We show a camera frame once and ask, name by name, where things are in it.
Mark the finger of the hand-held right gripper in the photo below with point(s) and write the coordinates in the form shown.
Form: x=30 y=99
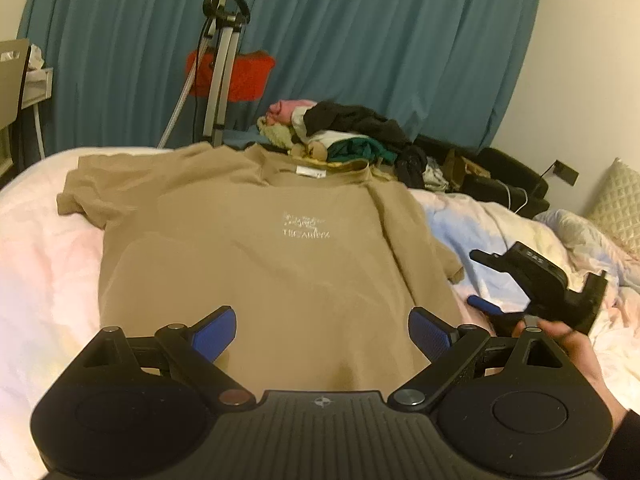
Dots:
x=482 y=304
x=490 y=260

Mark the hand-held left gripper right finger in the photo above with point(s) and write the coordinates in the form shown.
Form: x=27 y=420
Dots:
x=429 y=335

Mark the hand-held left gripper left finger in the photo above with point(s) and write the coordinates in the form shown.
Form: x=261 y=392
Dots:
x=216 y=334

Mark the tan t-shirt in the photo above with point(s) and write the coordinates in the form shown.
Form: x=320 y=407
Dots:
x=260 y=270

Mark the person's right forearm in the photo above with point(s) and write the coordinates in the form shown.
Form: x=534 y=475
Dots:
x=625 y=450

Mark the person's right hand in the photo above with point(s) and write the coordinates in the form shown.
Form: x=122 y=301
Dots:
x=587 y=360

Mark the quilted pillow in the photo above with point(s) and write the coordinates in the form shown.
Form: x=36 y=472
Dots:
x=617 y=200

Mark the green garment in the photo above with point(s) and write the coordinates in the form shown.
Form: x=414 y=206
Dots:
x=355 y=151

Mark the pastel tie-dye blanket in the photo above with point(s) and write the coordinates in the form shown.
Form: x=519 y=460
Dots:
x=45 y=270

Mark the black garment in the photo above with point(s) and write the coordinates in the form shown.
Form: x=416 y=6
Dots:
x=355 y=120

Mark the white garment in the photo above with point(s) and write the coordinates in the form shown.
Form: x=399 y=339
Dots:
x=327 y=137

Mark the cream knit garment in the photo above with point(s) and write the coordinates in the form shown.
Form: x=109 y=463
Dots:
x=275 y=132

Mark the pink garment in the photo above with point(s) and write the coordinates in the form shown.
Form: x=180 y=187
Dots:
x=285 y=109

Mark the teal curtain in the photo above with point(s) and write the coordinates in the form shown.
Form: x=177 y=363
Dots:
x=360 y=35

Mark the red cloth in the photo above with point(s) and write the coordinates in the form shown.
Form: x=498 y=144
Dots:
x=250 y=75

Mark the white shelf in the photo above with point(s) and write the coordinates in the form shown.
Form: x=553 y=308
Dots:
x=37 y=87

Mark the silver camera tripod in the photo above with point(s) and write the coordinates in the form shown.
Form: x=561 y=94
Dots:
x=222 y=55

